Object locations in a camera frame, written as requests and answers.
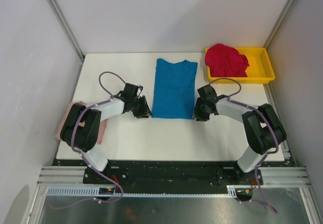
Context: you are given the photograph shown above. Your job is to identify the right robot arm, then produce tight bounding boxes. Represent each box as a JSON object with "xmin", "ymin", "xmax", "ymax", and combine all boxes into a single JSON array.
[{"xmin": 193, "ymin": 84, "xmax": 287, "ymax": 184}]

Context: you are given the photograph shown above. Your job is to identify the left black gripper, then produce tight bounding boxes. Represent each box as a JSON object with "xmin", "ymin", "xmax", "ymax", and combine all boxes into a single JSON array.
[{"xmin": 131, "ymin": 95, "xmax": 152, "ymax": 119}]

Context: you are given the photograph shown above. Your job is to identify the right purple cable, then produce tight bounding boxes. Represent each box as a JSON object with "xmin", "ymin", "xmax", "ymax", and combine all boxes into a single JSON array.
[{"xmin": 208, "ymin": 78, "xmax": 280, "ymax": 214}]

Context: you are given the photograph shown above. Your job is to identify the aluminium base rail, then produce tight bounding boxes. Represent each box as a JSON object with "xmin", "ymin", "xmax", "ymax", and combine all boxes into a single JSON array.
[{"xmin": 36, "ymin": 166, "xmax": 311, "ymax": 188}]

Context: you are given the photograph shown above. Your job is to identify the yellow plastic tray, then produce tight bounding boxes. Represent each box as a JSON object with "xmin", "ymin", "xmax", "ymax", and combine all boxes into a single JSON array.
[{"xmin": 204, "ymin": 46, "xmax": 276, "ymax": 84}]

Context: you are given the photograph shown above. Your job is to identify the left aluminium frame post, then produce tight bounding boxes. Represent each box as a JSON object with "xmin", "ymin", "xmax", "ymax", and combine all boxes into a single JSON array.
[{"xmin": 37, "ymin": 0, "xmax": 85, "ymax": 61}]

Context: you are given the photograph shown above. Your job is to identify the right aluminium frame post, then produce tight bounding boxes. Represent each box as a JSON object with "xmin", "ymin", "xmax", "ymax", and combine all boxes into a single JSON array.
[{"xmin": 263, "ymin": 0, "xmax": 298, "ymax": 49}]

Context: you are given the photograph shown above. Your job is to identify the aluminium frame post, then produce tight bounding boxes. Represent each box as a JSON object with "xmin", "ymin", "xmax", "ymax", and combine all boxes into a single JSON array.
[
  {"xmin": 263, "ymin": 0, "xmax": 298, "ymax": 49},
  {"xmin": 37, "ymin": 0, "xmax": 85, "ymax": 61}
]

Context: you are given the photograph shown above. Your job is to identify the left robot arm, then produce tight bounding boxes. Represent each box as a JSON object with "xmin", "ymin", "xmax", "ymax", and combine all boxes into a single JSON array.
[{"xmin": 59, "ymin": 83, "xmax": 152, "ymax": 184}]

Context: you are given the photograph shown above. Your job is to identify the blue t shirt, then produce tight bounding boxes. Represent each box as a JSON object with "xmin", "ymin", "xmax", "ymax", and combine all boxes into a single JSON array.
[{"xmin": 152, "ymin": 58, "xmax": 198, "ymax": 120}]

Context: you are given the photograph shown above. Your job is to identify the white cable duct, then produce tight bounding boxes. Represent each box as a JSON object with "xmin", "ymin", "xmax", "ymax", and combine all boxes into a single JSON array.
[{"xmin": 47, "ymin": 186, "xmax": 237, "ymax": 198}]

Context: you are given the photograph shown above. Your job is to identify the pink t shirt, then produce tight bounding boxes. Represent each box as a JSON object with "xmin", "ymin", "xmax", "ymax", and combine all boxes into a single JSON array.
[{"xmin": 55, "ymin": 102, "xmax": 107, "ymax": 145}]

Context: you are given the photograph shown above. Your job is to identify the red t shirt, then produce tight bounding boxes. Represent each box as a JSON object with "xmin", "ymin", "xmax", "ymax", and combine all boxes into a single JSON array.
[{"xmin": 205, "ymin": 43, "xmax": 249, "ymax": 77}]

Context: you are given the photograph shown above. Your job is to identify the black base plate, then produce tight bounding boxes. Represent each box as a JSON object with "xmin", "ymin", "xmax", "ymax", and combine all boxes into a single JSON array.
[{"xmin": 51, "ymin": 158, "xmax": 293, "ymax": 201}]

